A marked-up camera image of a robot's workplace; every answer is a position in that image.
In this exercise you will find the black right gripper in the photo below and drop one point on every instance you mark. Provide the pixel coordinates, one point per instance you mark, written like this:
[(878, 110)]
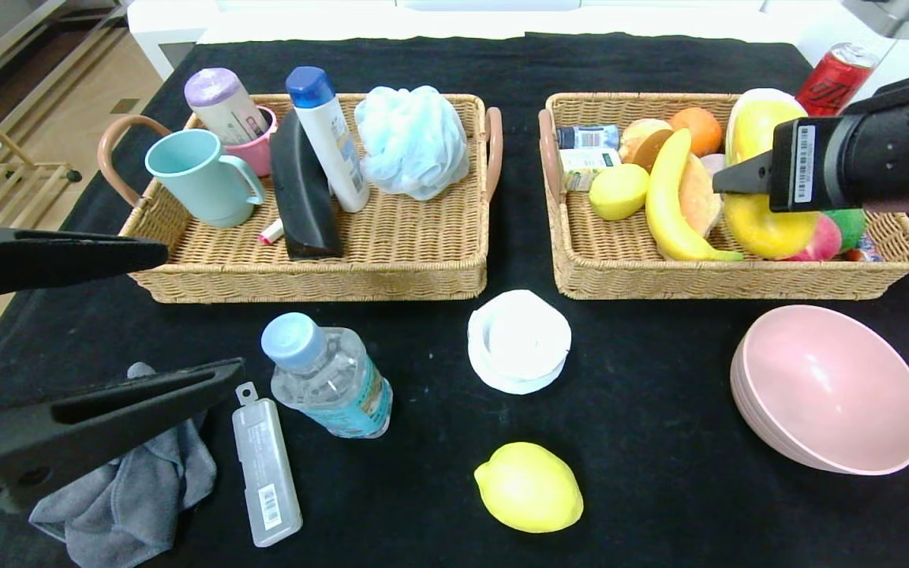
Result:
[(802, 164)]

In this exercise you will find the yellow mango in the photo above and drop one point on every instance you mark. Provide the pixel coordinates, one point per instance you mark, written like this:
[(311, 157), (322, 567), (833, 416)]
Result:
[(766, 229)]

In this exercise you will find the water bottle with blue cap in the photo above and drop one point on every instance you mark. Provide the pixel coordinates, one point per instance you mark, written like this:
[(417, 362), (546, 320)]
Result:
[(328, 386)]

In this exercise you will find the large yellow lemon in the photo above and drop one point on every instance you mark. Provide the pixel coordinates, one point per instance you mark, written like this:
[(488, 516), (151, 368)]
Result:
[(529, 487)]

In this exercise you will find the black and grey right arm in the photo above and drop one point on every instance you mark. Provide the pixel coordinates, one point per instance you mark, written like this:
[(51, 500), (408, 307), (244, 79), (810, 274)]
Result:
[(888, 158)]

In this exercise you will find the tan bread slice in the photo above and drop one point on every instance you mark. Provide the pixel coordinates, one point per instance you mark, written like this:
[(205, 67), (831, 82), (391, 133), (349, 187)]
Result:
[(699, 197)]

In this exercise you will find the orange fruit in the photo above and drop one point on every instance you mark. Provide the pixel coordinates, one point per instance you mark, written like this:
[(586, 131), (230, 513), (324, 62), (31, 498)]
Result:
[(697, 130)]

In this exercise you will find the yellow banana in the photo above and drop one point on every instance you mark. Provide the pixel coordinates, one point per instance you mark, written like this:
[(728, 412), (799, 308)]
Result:
[(663, 213)]

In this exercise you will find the red apple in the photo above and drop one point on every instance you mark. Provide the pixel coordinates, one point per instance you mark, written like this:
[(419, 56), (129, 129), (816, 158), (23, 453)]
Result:
[(825, 244)]

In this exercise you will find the green round fruit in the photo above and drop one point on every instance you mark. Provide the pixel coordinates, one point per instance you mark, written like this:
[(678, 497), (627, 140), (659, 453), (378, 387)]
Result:
[(847, 225)]

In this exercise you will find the brown bread bun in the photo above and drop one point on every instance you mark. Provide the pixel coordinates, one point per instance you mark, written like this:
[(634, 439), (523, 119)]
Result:
[(640, 138)]

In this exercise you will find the red soda can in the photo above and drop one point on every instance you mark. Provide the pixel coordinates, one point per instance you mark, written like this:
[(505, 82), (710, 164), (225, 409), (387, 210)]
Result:
[(833, 83)]

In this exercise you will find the small yellow lemon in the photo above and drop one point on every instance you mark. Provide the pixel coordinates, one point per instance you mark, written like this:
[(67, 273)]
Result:
[(619, 192)]

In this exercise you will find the colourful snack packet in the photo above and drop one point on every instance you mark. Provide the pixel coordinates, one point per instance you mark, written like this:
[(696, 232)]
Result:
[(865, 254)]

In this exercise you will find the grey crumpled cloth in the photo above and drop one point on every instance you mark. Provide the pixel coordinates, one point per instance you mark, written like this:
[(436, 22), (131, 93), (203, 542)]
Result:
[(131, 497)]

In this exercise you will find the white and green box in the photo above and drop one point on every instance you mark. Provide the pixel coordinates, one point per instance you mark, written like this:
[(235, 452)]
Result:
[(585, 166)]

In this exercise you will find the wooden rack on casters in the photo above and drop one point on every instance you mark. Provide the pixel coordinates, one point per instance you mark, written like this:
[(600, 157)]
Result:
[(28, 167)]

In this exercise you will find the teal mug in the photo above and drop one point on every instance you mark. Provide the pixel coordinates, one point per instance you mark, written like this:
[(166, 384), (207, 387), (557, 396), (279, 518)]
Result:
[(194, 181)]

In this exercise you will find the pink bowl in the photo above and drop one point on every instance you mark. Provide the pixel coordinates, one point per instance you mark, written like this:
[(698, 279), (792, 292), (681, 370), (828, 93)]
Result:
[(825, 386)]

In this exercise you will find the clear plastic toothbrush case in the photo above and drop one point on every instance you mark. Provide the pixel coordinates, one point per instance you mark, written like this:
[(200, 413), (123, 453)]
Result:
[(265, 465)]

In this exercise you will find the small white pink tube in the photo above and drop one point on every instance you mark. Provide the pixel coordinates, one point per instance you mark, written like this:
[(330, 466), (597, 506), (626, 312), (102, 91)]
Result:
[(271, 233)]

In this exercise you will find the pink cup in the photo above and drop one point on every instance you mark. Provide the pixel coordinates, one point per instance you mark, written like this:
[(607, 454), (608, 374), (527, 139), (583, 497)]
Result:
[(259, 154)]

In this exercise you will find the black curved case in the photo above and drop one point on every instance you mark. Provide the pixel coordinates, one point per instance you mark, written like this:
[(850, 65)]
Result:
[(304, 205)]

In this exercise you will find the bottle with purple cap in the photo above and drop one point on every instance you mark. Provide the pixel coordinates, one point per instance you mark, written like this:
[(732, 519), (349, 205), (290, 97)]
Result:
[(222, 102)]

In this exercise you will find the low wooden shelf unit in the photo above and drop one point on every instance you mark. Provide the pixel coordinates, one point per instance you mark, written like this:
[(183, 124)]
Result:
[(28, 47)]

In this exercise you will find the light blue bath loofah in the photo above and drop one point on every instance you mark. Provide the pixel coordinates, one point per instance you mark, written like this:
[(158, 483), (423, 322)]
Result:
[(411, 142)]

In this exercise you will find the white bottle with blue cap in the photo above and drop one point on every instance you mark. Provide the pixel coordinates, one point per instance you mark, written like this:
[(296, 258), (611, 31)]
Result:
[(336, 150)]

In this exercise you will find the dark table cloth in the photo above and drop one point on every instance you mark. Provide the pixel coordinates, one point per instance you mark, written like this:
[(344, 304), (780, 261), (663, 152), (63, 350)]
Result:
[(423, 473)]

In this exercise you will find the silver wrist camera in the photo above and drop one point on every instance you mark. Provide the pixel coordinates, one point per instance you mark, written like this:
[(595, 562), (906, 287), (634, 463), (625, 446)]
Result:
[(896, 17)]

